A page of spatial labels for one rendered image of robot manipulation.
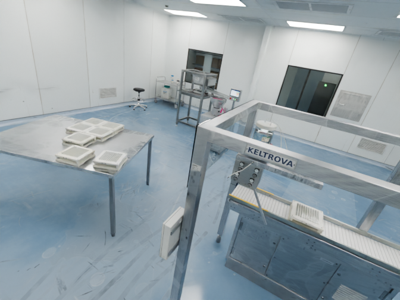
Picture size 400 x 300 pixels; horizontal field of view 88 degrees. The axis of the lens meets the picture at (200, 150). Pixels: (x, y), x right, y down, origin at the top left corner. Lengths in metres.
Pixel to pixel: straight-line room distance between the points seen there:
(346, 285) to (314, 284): 0.23
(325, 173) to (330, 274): 1.41
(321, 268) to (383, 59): 5.51
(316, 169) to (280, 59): 6.05
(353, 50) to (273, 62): 1.87
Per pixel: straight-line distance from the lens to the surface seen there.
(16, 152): 2.68
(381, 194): 0.93
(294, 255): 2.12
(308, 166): 0.87
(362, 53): 6.75
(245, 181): 1.71
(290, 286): 2.38
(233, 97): 4.58
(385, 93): 6.85
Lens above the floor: 1.99
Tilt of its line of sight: 25 degrees down
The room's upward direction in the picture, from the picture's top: 10 degrees clockwise
